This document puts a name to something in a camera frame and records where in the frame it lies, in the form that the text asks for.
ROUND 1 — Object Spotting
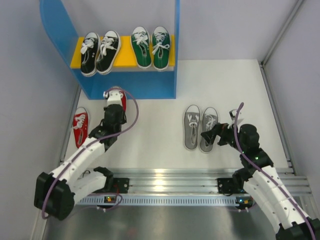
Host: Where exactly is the red canvas sneaker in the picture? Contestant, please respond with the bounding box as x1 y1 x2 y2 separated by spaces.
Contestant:
72 107 89 148
108 86 127 112

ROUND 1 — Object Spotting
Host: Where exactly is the black canvas sneaker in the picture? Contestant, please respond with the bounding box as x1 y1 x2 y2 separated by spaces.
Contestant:
96 30 122 75
80 32 101 77

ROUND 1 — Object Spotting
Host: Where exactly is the green canvas sneaker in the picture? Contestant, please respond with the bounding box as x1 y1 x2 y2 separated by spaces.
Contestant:
130 26 152 69
151 26 171 71

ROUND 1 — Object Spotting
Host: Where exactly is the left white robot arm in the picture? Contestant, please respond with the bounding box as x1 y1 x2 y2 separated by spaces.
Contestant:
34 104 127 221

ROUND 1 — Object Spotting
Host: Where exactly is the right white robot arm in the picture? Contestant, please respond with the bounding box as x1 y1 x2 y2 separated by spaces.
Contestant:
201 123 320 240

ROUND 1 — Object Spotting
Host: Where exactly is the blue and yellow shoe shelf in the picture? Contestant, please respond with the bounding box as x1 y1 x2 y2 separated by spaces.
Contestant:
39 0 180 100

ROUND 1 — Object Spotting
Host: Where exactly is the right grey canvas sneaker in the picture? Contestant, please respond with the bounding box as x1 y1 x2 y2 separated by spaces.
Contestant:
200 107 219 154

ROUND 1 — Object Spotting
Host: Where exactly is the grey canvas sneaker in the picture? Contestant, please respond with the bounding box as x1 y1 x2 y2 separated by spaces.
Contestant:
200 107 219 154
183 104 201 151

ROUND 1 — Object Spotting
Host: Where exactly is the left grey canvas sneaker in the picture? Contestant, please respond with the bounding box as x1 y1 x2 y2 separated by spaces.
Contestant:
183 104 201 151

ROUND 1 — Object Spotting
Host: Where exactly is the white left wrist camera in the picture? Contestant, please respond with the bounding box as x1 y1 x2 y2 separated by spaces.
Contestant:
103 89 127 108

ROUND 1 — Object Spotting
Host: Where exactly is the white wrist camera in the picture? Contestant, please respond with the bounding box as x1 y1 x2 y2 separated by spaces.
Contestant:
229 109 244 125
103 89 127 108

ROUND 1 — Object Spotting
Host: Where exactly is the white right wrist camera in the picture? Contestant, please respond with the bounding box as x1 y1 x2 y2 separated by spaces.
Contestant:
229 109 244 125

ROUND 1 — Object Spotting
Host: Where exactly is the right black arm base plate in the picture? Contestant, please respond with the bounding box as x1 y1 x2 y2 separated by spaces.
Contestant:
217 177 246 196

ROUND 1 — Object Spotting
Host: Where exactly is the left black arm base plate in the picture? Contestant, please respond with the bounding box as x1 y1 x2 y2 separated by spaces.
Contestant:
97 177 130 194

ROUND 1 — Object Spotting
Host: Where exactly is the aluminium rail frame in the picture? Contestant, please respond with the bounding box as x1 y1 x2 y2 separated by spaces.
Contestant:
41 139 313 198

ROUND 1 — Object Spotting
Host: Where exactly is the perforated cable duct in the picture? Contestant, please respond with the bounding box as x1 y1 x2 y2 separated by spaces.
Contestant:
77 194 253 207

